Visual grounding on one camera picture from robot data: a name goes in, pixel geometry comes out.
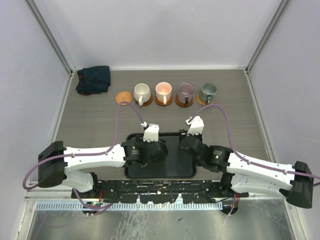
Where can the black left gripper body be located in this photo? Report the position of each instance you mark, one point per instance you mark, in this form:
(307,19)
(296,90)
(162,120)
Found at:
(142,143)

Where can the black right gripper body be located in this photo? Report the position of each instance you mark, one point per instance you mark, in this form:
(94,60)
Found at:
(182,132)

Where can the brown wooden coaster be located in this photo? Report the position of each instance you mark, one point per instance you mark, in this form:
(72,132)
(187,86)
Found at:
(183,105)
(163,105)
(149,101)

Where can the woven rattan coaster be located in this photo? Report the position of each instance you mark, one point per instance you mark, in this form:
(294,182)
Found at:
(124,96)
(201,102)

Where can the grey ceramic mug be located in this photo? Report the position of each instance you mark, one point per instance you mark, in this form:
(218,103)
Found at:
(208,93)

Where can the purple glass cup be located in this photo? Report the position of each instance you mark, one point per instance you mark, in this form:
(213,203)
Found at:
(185,93)

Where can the white ceramic mug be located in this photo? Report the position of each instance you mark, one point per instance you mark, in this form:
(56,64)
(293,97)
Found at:
(142,94)

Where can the pink ceramic mug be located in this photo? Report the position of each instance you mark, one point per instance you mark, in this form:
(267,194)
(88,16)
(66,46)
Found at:
(163,92)

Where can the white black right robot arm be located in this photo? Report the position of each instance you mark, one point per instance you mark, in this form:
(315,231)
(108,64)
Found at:
(242,174)

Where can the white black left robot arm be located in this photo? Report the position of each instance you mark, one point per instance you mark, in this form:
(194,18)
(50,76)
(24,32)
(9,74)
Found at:
(60,165)

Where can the black plastic tray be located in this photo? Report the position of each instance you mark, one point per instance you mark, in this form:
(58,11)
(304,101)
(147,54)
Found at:
(177,165)

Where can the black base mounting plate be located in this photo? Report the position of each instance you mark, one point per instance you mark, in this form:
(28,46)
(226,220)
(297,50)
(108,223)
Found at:
(156,191)

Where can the dark blue folded cloth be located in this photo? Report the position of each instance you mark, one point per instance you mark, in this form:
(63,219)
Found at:
(93,80)

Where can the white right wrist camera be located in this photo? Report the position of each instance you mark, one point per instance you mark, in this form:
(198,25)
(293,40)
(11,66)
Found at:
(196,125)

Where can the white slotted cable duct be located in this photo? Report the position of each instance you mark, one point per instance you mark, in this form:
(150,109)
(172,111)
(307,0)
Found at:
(176,206)

